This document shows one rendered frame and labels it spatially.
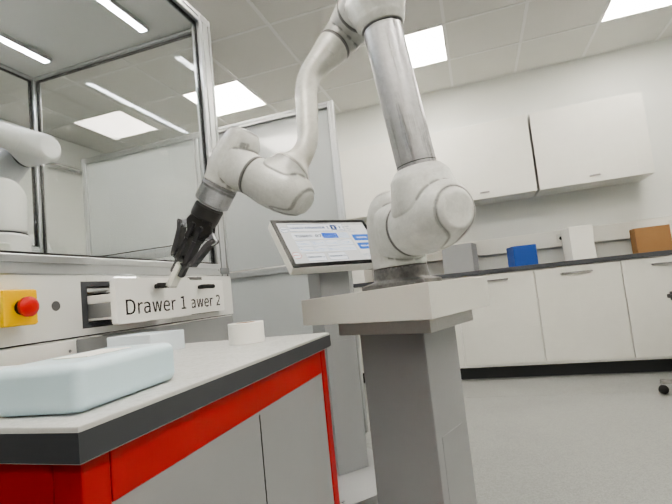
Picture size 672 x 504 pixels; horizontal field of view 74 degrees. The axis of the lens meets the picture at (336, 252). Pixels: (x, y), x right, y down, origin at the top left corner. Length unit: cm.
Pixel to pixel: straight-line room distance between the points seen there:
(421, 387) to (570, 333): 289
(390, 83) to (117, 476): 99
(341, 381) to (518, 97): 362
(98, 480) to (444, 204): 81
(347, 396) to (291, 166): 131
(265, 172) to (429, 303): 48
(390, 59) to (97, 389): 98
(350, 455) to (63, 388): 183
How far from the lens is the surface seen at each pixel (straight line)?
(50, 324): 118
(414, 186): 107
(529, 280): 394
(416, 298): 103
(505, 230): 466
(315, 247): 201
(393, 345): 122
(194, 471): 56
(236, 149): 114
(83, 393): 46
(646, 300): 411
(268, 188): 106
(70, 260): 123
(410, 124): 114
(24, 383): 49
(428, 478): 128
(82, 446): 42
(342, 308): 114
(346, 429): 216
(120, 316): 117
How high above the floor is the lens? 84
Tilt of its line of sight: 5 degrees up
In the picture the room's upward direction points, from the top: 6 degrees counter-clockwise
